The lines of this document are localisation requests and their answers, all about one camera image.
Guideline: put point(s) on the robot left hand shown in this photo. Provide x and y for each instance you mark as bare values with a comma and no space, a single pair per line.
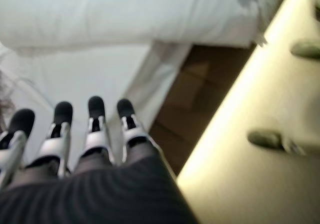
100,196

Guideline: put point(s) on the white duvet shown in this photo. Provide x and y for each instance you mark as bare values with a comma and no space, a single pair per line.
112,14

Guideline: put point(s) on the white fitted bed sheet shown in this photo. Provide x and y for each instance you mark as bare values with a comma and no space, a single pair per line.
82,74

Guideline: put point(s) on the woven fringed grey cushion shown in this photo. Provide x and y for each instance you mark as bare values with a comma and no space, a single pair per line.
3,104

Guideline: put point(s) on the silver robot left leg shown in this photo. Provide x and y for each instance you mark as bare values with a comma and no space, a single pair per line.
267,139

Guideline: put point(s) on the silver robot leg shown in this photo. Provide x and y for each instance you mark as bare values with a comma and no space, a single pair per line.
306,49
267,139

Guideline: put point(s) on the silver robot right leg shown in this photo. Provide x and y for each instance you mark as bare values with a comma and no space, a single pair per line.
306,49

